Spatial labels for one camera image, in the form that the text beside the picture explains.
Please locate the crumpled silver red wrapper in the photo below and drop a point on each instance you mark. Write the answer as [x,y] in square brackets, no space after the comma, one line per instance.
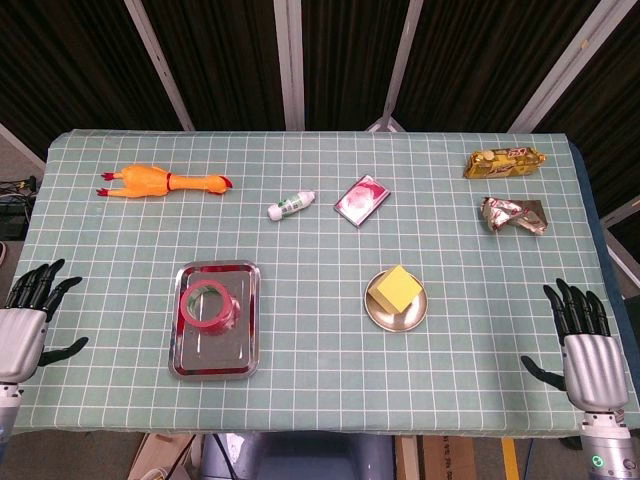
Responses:
[510,216]

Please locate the round steel plate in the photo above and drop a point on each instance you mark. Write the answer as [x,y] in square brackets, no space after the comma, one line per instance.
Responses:
[395,320]

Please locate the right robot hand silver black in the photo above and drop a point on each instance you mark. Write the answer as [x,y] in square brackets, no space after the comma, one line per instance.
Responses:
[595,370]

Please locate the rectangular steel tray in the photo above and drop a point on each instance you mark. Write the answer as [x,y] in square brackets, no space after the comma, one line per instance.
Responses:
[215,357]

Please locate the red tape roll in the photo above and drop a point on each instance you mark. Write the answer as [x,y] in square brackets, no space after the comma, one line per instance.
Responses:
[186,307]

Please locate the brown cardboard box with print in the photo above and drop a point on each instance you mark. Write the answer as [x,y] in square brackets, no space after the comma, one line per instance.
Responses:
[460,460]

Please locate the orange rubber chicken toy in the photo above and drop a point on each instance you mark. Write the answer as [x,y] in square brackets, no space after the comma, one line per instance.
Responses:
[145,182]

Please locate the dark brown curtain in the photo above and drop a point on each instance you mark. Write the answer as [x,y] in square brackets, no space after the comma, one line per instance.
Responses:
[225,60]

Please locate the white green small bottle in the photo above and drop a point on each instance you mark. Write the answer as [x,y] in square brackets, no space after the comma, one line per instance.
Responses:
[290,206]

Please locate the yellow cube block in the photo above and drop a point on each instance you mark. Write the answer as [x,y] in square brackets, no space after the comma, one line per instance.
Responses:
[397,290]

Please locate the blue-grey robot torso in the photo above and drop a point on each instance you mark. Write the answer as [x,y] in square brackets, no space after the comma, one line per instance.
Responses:
[310,460]

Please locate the green checked tablecloth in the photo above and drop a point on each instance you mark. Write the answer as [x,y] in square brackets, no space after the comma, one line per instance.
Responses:
[320,400]

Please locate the light wooden plank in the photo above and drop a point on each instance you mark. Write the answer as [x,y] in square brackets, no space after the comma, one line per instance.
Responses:
[406,460]

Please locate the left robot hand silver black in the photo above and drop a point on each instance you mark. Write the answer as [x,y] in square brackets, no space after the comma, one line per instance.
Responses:
[22,340]

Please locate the red stamp pad case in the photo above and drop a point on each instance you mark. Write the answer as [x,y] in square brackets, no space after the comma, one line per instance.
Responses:
[361,200]

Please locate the white metal frame post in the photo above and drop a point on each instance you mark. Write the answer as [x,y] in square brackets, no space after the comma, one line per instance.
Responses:
[159,65]
[290,65]
[569,65]
[402,50]

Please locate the yellow snack packet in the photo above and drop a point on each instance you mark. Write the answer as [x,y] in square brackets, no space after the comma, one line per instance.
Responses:
[502,163]

